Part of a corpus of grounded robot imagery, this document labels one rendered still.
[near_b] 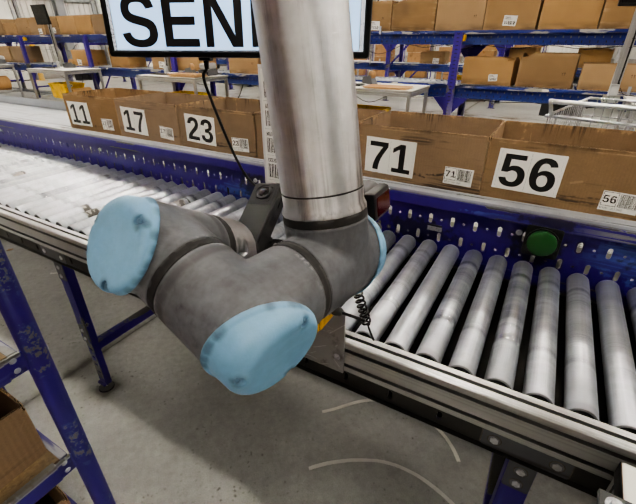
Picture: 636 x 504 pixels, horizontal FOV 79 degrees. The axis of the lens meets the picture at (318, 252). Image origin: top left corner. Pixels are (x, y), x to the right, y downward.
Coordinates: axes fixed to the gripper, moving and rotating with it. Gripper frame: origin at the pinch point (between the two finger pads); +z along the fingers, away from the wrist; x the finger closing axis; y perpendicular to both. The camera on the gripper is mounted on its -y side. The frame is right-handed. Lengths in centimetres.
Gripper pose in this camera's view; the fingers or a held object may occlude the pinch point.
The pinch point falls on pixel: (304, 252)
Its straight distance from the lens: 67.2
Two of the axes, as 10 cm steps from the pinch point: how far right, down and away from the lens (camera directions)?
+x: 9.0, 0.7, -4.3
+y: -1.0, 9.9, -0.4
